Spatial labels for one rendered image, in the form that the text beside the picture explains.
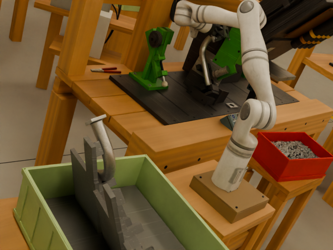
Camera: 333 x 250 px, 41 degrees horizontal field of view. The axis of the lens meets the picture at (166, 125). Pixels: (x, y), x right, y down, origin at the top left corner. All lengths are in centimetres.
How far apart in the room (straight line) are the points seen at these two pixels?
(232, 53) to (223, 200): 85
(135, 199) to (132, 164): 11
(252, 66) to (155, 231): 64
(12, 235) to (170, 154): 67
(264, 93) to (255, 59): 12
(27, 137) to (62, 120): 103
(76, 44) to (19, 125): 140
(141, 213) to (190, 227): 17
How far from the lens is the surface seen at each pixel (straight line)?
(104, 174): 116
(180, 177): 163
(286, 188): 199
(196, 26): 197
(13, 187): 272
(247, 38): 164
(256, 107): 146
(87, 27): 196
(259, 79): 156
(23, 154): 299
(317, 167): 213
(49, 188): 135
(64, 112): 213
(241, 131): 149
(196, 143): 179
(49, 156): 224
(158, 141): 169
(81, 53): 200
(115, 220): 102
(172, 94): 210
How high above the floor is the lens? 173
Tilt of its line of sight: 27 degrees down
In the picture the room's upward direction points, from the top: 21 degrees clockwise
